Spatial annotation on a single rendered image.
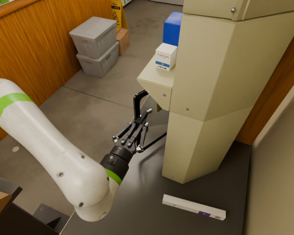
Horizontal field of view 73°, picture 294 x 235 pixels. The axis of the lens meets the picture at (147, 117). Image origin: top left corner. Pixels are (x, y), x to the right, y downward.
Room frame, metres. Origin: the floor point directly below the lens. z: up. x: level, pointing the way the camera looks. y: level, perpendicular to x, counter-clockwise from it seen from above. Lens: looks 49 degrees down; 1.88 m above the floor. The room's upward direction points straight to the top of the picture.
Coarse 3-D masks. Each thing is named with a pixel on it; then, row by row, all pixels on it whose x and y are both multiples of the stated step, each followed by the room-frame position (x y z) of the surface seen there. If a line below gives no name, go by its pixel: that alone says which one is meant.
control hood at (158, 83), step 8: (176, 56) 0.60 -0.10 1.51; (152, 64) 0.56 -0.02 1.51; (144, 72) 0.51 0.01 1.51; (152, 72) 0.51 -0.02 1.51; (160, 72) 0.51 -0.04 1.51; (168, 72) 0.51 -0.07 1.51; (144, 80) 0.48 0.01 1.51; (152, 80) 0.47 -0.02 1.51; (160, 80) 0.47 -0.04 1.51; (168, 80) 0.47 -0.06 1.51; (144, 88) 0.47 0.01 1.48; (152, 88) 0.46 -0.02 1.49; (160, 88) 0.45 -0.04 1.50; (168, 88) 0.44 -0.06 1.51; (152, 96) 0.46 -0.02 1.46; (160, 96) 0.45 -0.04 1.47; (168, 96) 0.44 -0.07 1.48; (160, 104) 0.45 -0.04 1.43; (168, 104) 0.44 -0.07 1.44
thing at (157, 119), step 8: (144, 104) 0.56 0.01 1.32; (152, 104) 0.59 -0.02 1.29; (152, 112) 0.59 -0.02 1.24; (160, 112) 0.62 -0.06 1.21; (168, 112) 0.66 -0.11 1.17; (152, 120) 0.59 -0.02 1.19; (160, 120) 0.62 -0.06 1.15; (152, 128) 0.59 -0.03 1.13; (160, 128) 0.62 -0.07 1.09; (152, 136) 0.59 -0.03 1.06; (160, 136) 0.63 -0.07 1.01; (136, 144) 0.54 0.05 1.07; (144, 144) 0.56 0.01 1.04
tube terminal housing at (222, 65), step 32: (192, 32) 0.43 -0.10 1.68; (224, 32) 0.40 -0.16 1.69; (256, 32) 0.42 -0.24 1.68; (288, 32) 0.46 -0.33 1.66; (192, 64) 0.42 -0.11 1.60; (224, 64) 0.40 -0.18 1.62; (256, 64) 0.44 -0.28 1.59; (192, 96) 0.41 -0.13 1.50; (224, 96) 0.41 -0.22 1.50; (256, 96) 0.46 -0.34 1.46; (192, 128) 0.40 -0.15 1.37; (224, 128) 0.43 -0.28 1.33; (192, 160) 0.40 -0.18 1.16
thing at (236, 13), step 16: (192, 0) 0.43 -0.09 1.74; (208, 0) 0.42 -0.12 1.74; (224, 0) 0.41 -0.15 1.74; (240, 0) 0.40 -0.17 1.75; (256, 0) 0.41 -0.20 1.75; (272, 0) 0.42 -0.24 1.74; (288, 0) 0.44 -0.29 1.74; (224, 16) 0.41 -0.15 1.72; (240, 16) 0.40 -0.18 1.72; (256, 16) 0.41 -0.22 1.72
